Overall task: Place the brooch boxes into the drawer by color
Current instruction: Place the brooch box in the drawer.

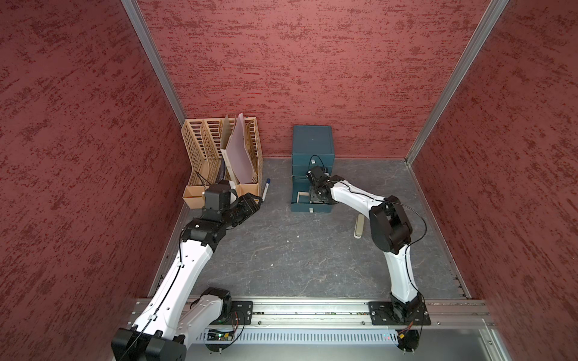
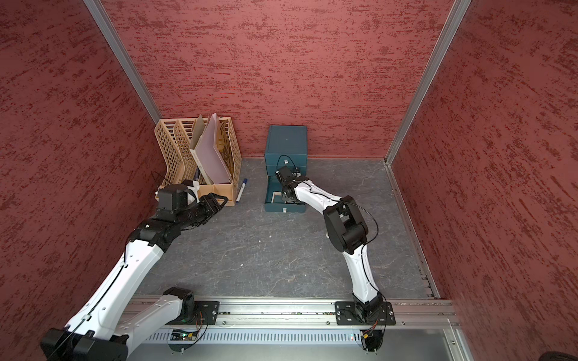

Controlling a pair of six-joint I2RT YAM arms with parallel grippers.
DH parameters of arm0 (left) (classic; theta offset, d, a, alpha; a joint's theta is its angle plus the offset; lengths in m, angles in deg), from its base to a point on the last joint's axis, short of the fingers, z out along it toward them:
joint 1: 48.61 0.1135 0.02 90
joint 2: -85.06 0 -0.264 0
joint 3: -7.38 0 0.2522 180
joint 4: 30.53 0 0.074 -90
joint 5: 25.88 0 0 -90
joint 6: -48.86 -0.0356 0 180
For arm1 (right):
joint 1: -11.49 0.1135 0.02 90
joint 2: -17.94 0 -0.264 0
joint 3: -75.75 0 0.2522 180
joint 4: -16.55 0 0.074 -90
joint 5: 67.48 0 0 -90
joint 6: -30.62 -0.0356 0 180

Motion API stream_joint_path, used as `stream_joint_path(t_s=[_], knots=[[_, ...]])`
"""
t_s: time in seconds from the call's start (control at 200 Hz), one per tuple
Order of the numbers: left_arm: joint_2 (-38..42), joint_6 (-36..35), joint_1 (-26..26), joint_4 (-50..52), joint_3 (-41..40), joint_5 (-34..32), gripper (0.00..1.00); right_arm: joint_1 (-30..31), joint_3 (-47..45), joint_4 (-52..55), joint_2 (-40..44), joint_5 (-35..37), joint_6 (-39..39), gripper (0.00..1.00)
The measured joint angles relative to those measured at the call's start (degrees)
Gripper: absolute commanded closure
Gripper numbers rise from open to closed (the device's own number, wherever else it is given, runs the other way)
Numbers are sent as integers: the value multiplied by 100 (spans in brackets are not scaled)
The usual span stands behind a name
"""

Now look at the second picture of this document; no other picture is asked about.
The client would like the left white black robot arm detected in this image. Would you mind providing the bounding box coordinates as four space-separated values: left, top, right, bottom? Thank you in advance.
41 184 228 360

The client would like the aluminium mounting rail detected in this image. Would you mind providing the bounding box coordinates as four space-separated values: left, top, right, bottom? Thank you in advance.
111 295 461 332

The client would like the brown cardboard divider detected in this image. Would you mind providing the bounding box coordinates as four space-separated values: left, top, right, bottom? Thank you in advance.
190 115 205 150

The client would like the pink brooch box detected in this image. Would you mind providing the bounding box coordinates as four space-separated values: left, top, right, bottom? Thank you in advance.
270 192 286 204

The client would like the pink folder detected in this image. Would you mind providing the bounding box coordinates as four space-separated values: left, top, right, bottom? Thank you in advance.
190 114 231 184

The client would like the tan plastic file organizer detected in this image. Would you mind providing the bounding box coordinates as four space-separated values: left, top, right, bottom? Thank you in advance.
154 117 242 207

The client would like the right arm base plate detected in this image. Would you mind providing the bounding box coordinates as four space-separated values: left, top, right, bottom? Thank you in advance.
335 301 397 326

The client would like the blue white marker pen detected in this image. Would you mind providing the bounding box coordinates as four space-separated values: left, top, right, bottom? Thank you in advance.
236 178 248 203

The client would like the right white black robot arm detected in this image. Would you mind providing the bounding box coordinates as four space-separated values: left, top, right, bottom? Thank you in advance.
275 166 385 323

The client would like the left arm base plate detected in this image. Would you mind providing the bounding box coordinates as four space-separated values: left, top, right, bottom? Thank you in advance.
176 300 221 326

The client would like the teal drawer cabinet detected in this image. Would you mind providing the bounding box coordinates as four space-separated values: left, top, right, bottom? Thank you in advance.
264 125 308 176

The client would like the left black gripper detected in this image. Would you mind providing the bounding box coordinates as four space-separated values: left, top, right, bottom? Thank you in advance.
176 193 229 229

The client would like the teal lowest drawer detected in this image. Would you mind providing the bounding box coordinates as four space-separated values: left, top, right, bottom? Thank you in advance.
264 175 306 213

